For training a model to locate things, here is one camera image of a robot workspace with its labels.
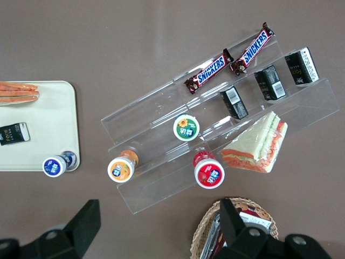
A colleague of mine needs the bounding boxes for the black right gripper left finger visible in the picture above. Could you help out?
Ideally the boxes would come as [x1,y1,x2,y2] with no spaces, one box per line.
[0,199,102,259]

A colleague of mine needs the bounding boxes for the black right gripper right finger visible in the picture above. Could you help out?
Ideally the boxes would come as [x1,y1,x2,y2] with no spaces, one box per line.
[212,198,333,259]

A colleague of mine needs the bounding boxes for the green gum bottle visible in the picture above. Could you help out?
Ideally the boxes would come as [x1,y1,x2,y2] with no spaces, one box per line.
[172,113,201,142]

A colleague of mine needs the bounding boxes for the red gum bottle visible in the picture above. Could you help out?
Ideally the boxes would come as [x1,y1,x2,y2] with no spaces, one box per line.
[192,151,226,189]

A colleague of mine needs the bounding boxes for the blue gum bottle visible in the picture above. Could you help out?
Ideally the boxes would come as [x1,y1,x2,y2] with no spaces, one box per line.
[42,151,78,178]

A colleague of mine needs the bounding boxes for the orange gum bottle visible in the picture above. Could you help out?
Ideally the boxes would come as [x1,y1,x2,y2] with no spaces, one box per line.
[107,149,139,183]

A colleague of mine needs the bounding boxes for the cream plastic tray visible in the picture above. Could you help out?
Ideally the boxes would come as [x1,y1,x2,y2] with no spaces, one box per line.
[0,80,81,172]

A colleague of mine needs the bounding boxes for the red white snack package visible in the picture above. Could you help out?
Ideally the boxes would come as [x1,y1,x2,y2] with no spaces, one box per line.
[233,201,273,235]

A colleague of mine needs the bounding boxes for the dark snack package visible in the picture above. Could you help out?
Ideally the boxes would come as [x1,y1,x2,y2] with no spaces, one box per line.
[198,210,227,259]

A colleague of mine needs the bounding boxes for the wicker basket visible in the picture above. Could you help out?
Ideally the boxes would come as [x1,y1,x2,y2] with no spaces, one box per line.
[190,197,279,259]

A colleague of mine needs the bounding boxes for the wrapped sandwich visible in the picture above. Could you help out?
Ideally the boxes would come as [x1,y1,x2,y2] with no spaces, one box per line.
[0,81,40,105]
[220,111,288,174]

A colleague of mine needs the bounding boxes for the black tissue pack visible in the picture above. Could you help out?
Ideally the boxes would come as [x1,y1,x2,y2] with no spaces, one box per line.
[254,64,286,101]
[285,46,320,86]
[219,86,249,120]
[0,122,31,147]

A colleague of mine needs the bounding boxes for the clear acrylic tiered stand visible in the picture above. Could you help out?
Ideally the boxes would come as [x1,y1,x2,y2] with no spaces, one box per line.
[100,32,341,215]

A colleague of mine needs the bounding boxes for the Snickers bar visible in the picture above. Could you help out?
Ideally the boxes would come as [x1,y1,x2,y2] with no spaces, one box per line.
[229,22,277,76]
[184,48,234,96]

